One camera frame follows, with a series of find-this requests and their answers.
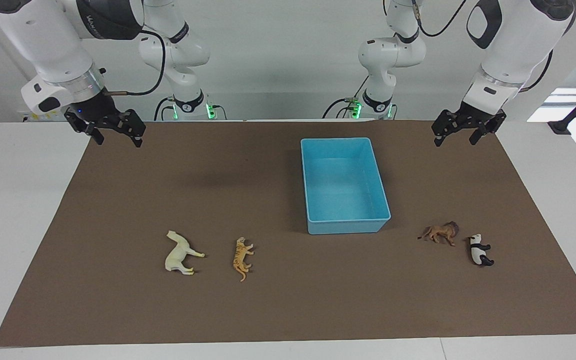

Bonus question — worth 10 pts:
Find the cream white horse toy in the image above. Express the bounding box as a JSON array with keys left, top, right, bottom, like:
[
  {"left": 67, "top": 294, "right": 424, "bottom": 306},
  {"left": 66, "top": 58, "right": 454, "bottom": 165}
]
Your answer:
[{"left": 164, "top": 230, "right": 206, "bottom": 276}]

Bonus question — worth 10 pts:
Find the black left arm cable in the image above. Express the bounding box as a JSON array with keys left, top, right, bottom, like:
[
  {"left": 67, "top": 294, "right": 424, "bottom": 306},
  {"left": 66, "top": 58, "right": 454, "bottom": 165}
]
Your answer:
[{"left": 410, "top": 0, "right": 555, "bottom": 94}]

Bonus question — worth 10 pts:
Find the black base power cable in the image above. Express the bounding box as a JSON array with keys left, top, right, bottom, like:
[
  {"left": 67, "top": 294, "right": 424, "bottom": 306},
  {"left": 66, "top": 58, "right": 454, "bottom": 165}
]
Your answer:
[
  {"left": 153, "top": 97, "right": 177, "bottom": 121},
  {"left": 322, "top": 75, "right": 370, "bottom": 120}
]

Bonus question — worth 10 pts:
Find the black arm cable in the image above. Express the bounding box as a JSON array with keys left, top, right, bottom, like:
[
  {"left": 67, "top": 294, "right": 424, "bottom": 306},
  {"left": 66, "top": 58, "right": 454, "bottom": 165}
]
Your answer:
[
  {"left": 103, "top": 29, "right": 168, "bottom": 97},
  {"left": 410, "top": 0, "right": 555, "bottom": 94}
]

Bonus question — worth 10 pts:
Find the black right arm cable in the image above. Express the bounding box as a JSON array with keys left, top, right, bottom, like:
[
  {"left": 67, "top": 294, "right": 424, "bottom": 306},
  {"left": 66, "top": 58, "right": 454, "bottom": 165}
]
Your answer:
[{"left": 103, "top": 29, "right": 168, "bottom": 97}]

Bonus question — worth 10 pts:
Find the orange striped tiger toy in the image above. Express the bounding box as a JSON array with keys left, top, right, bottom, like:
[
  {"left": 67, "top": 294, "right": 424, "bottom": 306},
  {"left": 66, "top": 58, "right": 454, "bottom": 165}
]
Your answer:
[{"left": 232, "top": 236, "right": 255, "bottom": 282}]

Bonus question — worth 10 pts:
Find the brown lion toy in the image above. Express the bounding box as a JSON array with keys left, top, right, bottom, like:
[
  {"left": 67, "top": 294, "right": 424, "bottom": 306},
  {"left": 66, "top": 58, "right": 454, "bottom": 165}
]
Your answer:
[{"left": 417, "top": 221, "right": 460, "bottom": 247}]

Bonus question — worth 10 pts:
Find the white wall power strip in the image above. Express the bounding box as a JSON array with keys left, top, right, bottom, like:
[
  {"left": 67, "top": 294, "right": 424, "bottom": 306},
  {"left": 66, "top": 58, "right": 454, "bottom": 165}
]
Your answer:
[{"left": 22, "top": 111, "right": 68, "bottom": 122}]

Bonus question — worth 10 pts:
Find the light blue plastic storage box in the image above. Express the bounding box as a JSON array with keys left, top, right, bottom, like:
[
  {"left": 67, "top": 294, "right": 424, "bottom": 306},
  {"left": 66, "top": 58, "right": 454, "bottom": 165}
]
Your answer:
[{"left": 300, "top": 137, "right": 392, "bottom": 235}]

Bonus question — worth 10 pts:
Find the black and white panda toy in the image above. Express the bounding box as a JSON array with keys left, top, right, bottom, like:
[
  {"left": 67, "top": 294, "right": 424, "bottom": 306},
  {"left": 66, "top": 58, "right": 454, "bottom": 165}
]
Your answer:
[{"left": 467, "top": 233, "right": 495, "bottom": 268}]

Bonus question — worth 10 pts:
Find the brown table mat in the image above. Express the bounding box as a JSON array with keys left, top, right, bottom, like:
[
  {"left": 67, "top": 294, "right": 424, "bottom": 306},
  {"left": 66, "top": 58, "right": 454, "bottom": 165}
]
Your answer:
[{"left": 0, "top": 120, "right": 576, "bottom": 348}]

